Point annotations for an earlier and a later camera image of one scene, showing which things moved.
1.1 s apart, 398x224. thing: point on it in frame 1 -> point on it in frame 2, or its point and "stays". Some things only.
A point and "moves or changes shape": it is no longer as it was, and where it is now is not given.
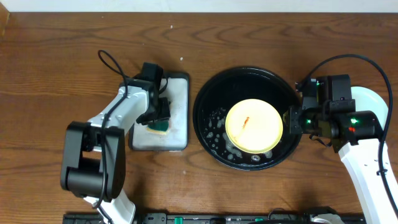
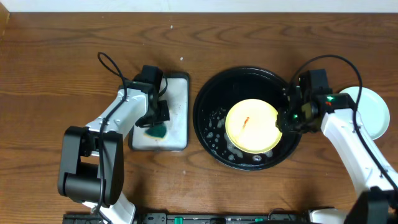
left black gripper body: x=158 y=113 stays
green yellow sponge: x=160 y=127 moves or changes shape
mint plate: x=366 y=100 stays
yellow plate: x=254 y=126 stays
